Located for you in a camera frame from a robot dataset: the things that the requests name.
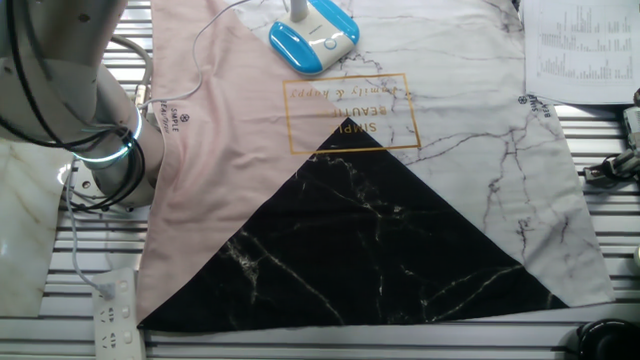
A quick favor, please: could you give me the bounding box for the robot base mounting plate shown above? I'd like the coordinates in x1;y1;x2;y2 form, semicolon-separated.
57;159;154;221

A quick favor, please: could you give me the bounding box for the blue white desk lamp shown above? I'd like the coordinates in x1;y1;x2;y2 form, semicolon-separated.
268;0;361;77

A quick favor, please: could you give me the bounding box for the marble pink black tablecloth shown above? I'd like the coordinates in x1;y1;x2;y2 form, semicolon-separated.
135;0;616;334

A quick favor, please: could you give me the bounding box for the white power strip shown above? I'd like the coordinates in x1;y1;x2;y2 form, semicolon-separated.
91;267;147;360

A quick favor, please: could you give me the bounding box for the printed paper sheet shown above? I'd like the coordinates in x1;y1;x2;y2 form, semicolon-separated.
519;0;640;106

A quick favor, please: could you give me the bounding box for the white marble pattern sheet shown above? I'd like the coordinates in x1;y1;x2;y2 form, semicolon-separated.
0;139;74;319

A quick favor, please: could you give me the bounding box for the black round stand base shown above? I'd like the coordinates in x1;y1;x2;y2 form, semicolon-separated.
567;317;640;360

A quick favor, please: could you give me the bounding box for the black cable coil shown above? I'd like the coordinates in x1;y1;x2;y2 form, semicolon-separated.
0;0;147;214

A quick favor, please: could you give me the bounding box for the thick grey robot cable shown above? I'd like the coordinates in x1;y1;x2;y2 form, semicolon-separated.
107;33;154;111

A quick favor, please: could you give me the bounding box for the silver depth camera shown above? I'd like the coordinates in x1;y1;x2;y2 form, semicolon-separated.
622;104;640;151

